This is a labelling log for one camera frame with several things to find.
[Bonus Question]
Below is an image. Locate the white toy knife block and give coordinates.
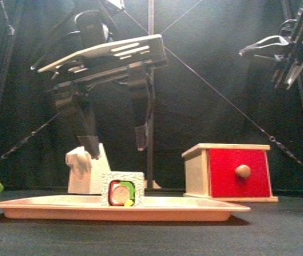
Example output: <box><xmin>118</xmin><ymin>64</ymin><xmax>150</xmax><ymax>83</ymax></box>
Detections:
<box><xmin>65</xmin><ymin>143</ymin><xmax>114</xmax><ymax>195</ymax></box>

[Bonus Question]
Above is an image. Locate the toy sushi roll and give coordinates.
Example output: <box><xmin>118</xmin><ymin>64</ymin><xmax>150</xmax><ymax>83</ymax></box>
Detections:
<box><xmin>101</xmin><ymin>171</ymin><xmax>147</xmax><ymax>208</ymax></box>

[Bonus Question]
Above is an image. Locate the pink plastic tray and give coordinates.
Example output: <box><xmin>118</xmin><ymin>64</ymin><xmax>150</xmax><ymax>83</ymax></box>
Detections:
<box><xmin>0</xmin><ymin>194</ymin><xmax>253</xmax><ymax>223</ymax></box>

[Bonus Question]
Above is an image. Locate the wooden box with red drawer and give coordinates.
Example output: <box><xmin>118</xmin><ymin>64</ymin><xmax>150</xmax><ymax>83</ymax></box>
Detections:
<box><xmin>181</xmin><ymin>142</ymin><xmax>281</xmax><ymax>204</ymax></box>

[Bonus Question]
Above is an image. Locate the left wrist camera mount plate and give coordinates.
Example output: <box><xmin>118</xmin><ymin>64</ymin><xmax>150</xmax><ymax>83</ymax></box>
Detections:
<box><xmin>36</xmin><ymin>33</ymin><xmax>167</xmax><ymax>74</ymax></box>

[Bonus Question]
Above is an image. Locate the diagonal brace cable with turnbuckle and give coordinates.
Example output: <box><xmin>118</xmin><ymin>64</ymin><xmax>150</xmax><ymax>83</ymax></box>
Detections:
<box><xmin>121</xmin><ymin>9</ymin><xmax>303</xmax><ymax>183</ymax></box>

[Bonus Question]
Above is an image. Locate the vertical metal frame pole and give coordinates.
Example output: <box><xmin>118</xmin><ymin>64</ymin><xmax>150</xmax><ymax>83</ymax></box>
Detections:
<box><xmin>146</xmin><ymin>0</ymin><xmax>157</xmax><ymax>192</ymax></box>

